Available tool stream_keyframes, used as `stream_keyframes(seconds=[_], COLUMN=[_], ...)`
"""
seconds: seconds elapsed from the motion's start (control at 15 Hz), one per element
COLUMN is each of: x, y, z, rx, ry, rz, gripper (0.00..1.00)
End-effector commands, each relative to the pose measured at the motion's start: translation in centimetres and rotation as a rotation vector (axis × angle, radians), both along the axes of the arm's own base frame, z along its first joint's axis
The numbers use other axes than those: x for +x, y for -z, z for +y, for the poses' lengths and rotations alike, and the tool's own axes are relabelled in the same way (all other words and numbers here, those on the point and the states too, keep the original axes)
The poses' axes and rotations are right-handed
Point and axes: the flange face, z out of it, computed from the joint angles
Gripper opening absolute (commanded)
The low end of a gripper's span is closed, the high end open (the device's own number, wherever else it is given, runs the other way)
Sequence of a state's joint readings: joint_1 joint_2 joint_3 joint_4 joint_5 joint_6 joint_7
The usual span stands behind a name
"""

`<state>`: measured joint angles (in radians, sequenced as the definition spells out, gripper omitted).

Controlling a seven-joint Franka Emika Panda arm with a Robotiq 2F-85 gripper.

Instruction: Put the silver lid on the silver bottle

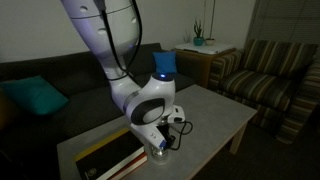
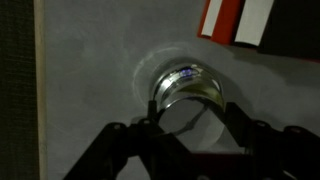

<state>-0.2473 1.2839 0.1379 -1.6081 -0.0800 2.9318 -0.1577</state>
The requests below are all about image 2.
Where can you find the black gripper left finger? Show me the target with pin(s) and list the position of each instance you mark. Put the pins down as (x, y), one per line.
(133, 153)

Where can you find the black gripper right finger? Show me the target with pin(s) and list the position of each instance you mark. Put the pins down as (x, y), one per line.
(276, 153)

